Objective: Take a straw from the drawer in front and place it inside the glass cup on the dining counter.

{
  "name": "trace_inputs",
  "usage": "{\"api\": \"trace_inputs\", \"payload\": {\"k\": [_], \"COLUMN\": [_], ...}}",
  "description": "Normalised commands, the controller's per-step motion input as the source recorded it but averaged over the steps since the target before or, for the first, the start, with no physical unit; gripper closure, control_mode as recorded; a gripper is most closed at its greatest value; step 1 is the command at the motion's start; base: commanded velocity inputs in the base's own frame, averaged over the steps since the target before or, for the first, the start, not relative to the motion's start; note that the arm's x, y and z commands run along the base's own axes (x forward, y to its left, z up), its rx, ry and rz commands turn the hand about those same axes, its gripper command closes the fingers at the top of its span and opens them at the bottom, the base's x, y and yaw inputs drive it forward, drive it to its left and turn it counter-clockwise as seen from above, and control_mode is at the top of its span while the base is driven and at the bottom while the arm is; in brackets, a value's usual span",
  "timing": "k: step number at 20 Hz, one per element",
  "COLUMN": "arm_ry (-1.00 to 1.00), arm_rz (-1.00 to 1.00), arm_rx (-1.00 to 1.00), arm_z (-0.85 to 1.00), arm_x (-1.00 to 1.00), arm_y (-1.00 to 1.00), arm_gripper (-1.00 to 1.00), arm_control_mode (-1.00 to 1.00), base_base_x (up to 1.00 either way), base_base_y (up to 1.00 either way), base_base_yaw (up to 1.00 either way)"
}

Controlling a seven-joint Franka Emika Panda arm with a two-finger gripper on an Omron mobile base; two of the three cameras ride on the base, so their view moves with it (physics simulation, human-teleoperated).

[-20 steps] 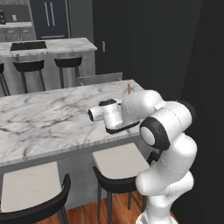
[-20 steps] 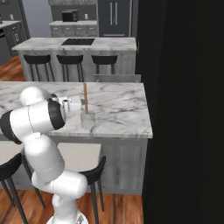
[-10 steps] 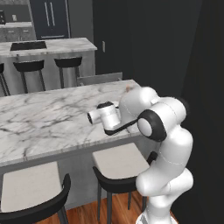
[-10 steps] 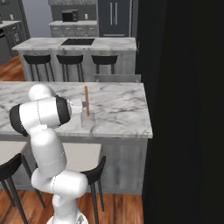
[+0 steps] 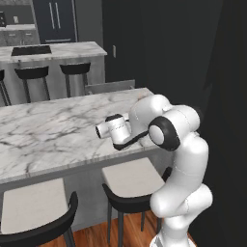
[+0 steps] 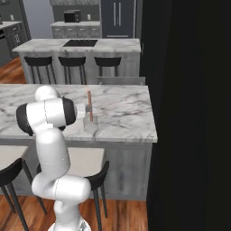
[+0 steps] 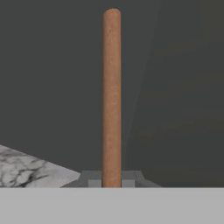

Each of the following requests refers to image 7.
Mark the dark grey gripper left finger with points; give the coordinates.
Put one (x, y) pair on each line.
(90, 180)

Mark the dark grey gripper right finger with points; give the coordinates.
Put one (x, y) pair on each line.
(132, 180)

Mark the brown straw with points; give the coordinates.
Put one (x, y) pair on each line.
(111, 96)

